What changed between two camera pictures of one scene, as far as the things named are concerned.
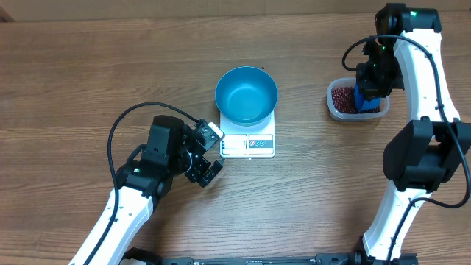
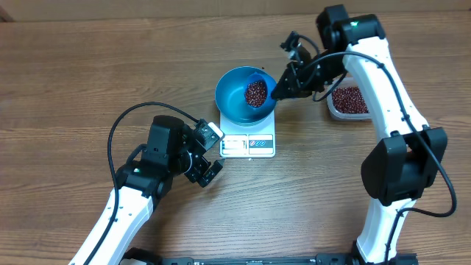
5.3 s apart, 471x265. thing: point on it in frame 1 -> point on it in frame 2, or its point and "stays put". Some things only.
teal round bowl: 246,96 stays put
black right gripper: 369,88 -> 302,89
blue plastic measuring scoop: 363,105 -> 256,90
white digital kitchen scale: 256,140 stays put
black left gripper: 201,165 stays put
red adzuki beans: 344,101 stays put
